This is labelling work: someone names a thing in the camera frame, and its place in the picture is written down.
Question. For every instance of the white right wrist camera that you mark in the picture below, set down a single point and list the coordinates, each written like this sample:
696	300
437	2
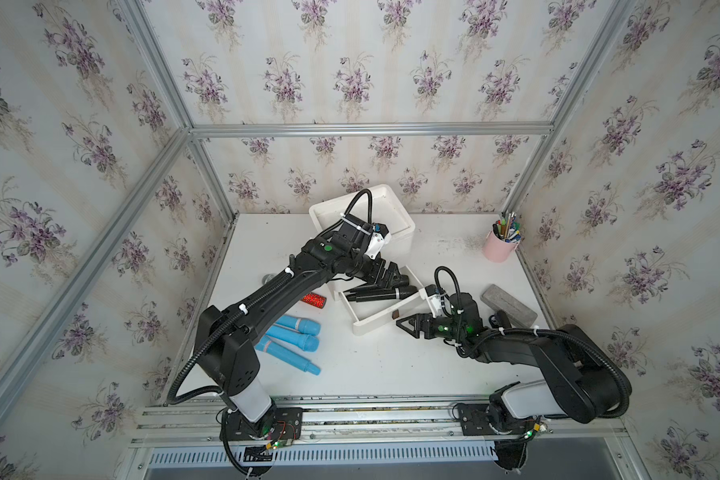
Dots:
434	299

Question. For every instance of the aluminium mounting rail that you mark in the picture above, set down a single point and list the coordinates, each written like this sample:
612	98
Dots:
322	420

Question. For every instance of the blue toy microphone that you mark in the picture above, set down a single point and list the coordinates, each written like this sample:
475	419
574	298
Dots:
305	342
271	347
301	325

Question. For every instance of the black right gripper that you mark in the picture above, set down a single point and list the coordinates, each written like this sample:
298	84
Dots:
416	318

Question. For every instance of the white bottom drawer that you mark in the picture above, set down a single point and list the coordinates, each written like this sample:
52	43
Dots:
369	316

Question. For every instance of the grey stone slab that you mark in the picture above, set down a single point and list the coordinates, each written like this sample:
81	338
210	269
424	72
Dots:
518	314

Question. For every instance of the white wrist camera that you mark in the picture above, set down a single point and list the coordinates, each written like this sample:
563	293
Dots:
379	238
434	299

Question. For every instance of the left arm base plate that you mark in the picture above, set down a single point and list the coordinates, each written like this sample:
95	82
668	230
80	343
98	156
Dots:
264	423

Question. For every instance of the pink metal pen bucket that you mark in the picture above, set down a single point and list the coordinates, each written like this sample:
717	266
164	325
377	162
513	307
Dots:
497	250

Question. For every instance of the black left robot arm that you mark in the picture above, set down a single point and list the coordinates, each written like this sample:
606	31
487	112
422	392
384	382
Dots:
224	361

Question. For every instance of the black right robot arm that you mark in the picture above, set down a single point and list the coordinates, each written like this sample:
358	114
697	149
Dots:
579	380

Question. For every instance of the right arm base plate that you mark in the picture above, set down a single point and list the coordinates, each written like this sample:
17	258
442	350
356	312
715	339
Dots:
486	419

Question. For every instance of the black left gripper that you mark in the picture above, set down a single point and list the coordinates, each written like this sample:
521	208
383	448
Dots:
375	277

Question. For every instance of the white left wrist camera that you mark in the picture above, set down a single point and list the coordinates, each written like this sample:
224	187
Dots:
379	238

